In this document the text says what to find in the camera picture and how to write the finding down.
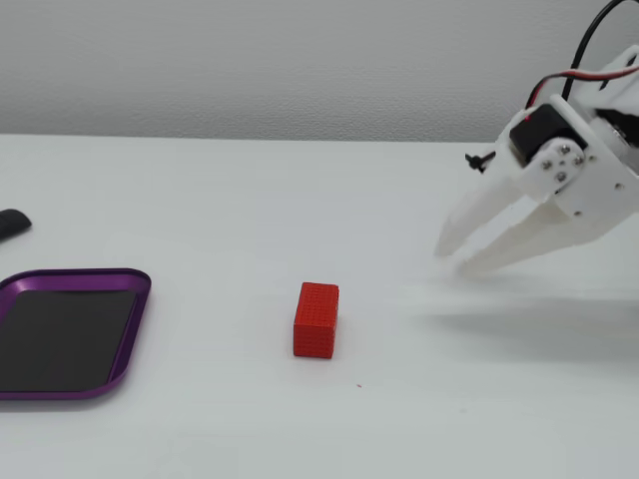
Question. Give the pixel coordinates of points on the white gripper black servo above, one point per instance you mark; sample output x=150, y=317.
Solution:
x=594, y=187

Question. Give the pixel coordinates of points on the red cube block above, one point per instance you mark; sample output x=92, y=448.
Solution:
x=314, y=324

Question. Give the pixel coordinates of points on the purple metal tray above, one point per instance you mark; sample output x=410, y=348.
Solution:
x=70, y=339

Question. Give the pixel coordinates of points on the black flat device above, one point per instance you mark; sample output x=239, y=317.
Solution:
x=12, y=222

